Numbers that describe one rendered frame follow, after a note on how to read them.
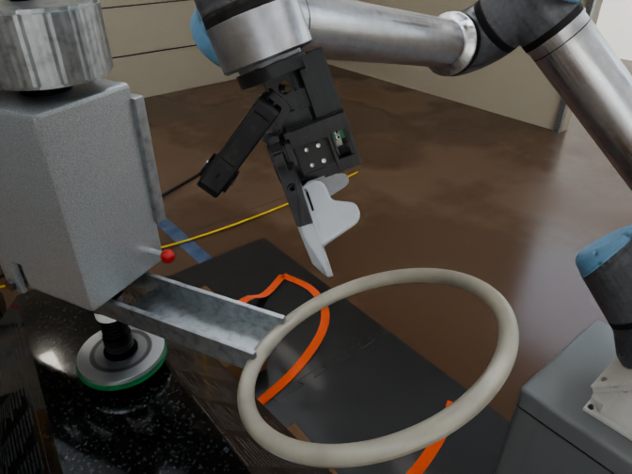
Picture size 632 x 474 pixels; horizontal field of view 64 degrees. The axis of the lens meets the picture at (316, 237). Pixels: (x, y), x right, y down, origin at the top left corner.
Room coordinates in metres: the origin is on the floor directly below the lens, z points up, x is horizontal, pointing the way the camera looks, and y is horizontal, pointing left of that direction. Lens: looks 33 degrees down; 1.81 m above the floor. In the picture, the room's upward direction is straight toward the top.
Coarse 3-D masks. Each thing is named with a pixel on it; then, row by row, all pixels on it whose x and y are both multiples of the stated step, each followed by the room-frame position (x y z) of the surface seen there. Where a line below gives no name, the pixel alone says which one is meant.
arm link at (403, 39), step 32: (320, 0) 0.73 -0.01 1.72; (352, 0) 0.81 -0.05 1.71; (192, 32) 0.66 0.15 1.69; (320, 32) 0.71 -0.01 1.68; (352, 32) 0.75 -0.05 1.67; (384, 32) 0.80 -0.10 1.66; (416, 32) 0.86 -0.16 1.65; (448, 32) 0.93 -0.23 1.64; (480, 32) 0.98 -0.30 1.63; (416, 64) 0.91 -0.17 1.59; (448, 64) 0.96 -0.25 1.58; (480, 64) 0.99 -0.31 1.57
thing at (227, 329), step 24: (144, 288) 0.94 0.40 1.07; (168, 288) 0.90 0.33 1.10; (192, 288) 0.88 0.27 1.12; (96, 312) 0.86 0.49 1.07; (120, 312) 0.82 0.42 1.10; (144, 312) 0.80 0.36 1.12; (168, 312) 0.85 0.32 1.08; (192, 312) 0.85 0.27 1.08; (216, 312) 0.84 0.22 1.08; (240, 312) 0.82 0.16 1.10; (264, 312) 0.79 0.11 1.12; (168, 336) 0.76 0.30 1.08; (192, 336) 0.73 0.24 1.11; (216, 336) 0.77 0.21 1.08; (240, 336) 0.77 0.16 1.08; (240, 360) 0.69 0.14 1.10
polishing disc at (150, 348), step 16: (96, 336) 0.98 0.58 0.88; (144, 336) 0.98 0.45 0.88; (80, 352) 0.92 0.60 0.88; (96, 352) 0.92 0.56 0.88; (144, 352) 0.92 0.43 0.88; (160, 352) 0.92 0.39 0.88; (80, 368) 0.87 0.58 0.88; (96, 368) 0.87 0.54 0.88; (112, 368) 0.87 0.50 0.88; (128, 368) 0.87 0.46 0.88; (144, 368) 0.87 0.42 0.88; (96, 384) 0.83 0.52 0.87; (112, 384) 0.82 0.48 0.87
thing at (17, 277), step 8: (0, 216) 0.89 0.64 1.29; (0, 224) 0.90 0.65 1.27; (0, 232) 0.90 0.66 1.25; (0, 240) 0.91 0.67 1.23; (8, 240) 0.89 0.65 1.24; (0, 248) 0.91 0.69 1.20; (8, 248) 0.90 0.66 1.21; (0, 256) 0.92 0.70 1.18; (8, 256) 0.90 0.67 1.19; (16, 256) 0.89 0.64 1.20; (0, 264) 0.95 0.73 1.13; (8, 264) 0.94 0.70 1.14; (16, 264) 0.94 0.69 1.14; (8, 272) 0.94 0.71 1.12; (16, 272) 0.93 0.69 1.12; (16, 280) 0.93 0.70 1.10; (24, 288) 0.94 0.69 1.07
